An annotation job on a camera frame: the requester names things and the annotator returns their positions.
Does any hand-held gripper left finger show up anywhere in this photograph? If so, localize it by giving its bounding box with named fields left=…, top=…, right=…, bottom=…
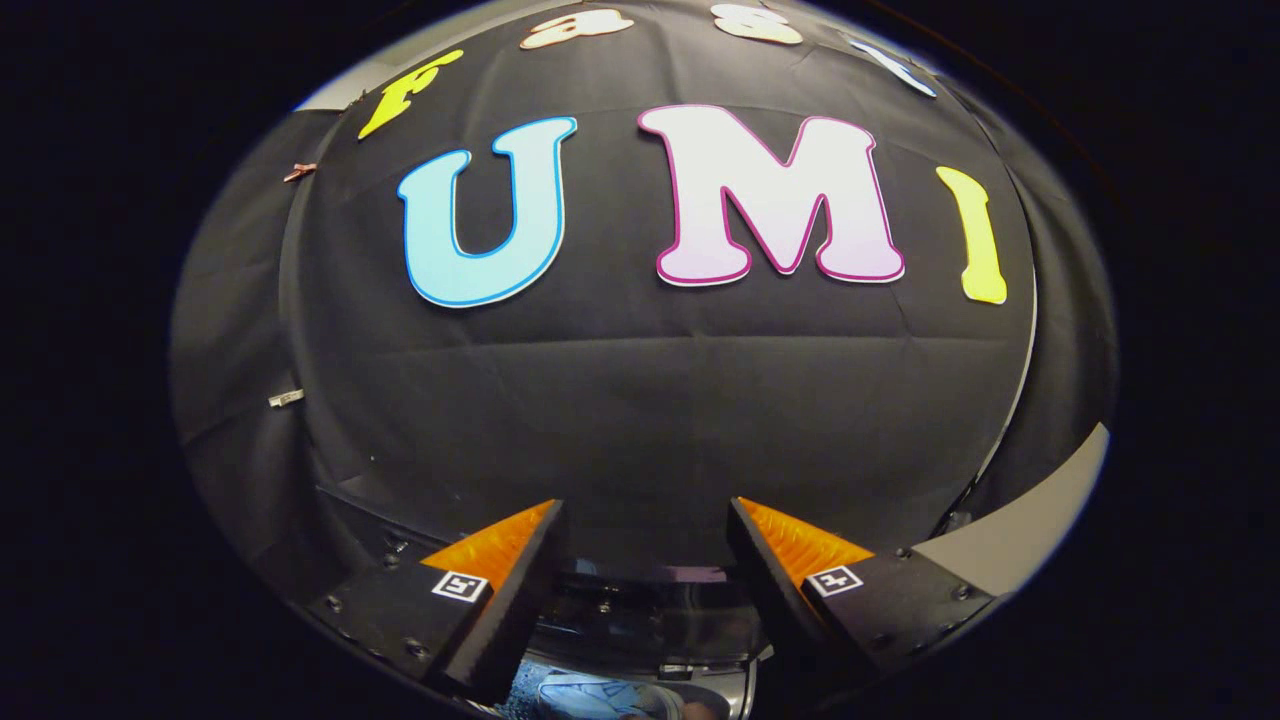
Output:
left=305, top=498, right=569, bottom=706

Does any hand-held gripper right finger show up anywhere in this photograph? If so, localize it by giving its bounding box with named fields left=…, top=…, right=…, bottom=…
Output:
left=727, top=496, right=999, bottom=691

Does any grey washing machine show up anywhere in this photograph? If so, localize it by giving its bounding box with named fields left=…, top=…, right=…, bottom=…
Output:
left=315, top=485, right=771, bottom=720

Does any light blue shirt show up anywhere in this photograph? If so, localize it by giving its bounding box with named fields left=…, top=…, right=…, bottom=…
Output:
left=535, top=672, right=691, bottom=720

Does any black backdrop cloth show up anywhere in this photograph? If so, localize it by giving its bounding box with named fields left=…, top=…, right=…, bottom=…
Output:
left=168, top=0, right=1119, bottom=611

